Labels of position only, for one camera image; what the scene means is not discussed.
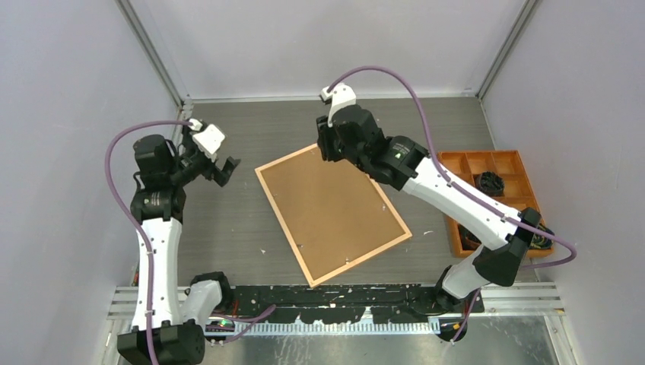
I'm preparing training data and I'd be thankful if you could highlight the brown fibreboard backing board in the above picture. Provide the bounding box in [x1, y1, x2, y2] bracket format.
[259, 148, 407, 282]

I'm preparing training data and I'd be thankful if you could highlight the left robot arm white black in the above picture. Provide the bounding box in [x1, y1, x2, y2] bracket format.
[116, 131, 239, 364]

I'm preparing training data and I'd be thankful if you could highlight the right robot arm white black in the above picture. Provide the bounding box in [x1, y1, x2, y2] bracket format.
[316, 105, 541, 313]

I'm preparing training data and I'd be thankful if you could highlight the black red rolled tie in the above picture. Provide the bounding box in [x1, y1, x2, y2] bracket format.
[458, 224, 481, 251]

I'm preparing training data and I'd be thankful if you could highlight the orange compartment tray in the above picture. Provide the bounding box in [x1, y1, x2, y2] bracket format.
[438, 151, 554, 259]

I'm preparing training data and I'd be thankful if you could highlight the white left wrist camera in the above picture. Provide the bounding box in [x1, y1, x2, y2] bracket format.
[188, 119, 226, 162]

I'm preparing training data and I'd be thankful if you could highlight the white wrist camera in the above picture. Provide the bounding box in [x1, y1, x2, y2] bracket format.
[319, 82, 357, 128]
[188, 119, 226, 162]

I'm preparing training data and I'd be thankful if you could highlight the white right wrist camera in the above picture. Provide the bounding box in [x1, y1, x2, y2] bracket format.
[319, 82, 357, 128]

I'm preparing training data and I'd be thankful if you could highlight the aluminium left side rail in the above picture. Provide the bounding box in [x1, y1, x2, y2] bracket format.
[171, 100, 194, 147]

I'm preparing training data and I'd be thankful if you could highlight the aluminium rail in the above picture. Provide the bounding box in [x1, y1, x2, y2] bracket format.
[171, 100, 194, 147]
[107, 282, 567, 320]

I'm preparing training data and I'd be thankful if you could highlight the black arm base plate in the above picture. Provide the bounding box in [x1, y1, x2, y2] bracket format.
[214, 284, 484, 325]

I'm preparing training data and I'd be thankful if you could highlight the aluminium front rail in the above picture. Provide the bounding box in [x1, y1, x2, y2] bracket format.
[107, 282, 567, 320]

